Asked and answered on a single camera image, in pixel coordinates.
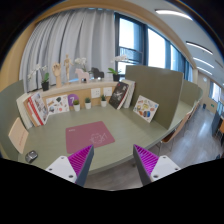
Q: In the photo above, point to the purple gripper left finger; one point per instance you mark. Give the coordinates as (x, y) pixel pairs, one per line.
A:
(75, 167)

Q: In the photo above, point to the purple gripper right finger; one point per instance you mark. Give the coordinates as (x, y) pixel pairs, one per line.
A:
(152, 167)

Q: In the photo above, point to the pink mouse pad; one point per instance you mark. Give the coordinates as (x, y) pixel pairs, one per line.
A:
(81, 136)

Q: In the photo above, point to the wooden chair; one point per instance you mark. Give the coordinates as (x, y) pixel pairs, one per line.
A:
(175, 132)

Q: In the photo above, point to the colourful picture book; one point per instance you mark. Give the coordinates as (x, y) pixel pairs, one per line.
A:
(145, 108)

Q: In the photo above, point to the small potted plant left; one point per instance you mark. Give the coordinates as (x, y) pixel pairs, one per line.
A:
(76, 105)

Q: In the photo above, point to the small potted plant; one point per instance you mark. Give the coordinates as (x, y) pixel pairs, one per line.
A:
(76, 105)
(103, 101)
(88, 103)

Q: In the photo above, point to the small potted plant middle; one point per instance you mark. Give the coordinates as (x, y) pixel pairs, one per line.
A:
(88, 103)

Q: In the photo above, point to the light wooden board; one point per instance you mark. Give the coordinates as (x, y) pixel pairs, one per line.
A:
(18, 135)

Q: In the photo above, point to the illustrated picture card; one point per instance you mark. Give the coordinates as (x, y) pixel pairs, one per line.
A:
(58, 104)

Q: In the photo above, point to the purple number seven card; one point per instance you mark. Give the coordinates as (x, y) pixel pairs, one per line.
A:
(72, 98)

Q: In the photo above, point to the small potted plant right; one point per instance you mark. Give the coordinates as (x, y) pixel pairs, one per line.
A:
(103, 101)

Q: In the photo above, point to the white red book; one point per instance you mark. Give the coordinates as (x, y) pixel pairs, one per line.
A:
(39, 108)

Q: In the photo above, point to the wooden shelf with sockets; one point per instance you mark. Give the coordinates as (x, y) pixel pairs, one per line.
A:
(82, 90)

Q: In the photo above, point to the grey-green desk divider panel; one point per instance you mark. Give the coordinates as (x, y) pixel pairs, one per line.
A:
(162, 86)

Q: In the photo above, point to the black book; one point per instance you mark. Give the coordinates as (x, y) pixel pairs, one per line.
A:
(118, 95)

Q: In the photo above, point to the pink wooden horse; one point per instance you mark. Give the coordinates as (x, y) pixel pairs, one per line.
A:
(82, 76)

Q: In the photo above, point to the dark animal figure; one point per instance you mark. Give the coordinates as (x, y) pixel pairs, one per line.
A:
(97, 73)

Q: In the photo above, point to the white orchid black pot left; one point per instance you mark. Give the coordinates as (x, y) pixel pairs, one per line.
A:
(44, 75)

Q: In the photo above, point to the white orchid black pot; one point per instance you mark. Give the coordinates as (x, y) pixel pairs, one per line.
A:
(44, 75)
(116, 75)

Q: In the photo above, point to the white orchid black pot right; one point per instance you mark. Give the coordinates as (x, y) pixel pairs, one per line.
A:
(116, 75)

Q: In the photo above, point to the wooden hand model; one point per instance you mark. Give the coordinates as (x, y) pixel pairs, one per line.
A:
(56, 68)

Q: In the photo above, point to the wooden mannequin figure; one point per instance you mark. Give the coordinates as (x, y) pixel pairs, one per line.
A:
(68, 63)

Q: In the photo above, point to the grey curtain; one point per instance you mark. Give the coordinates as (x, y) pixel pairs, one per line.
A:
(81, 33)

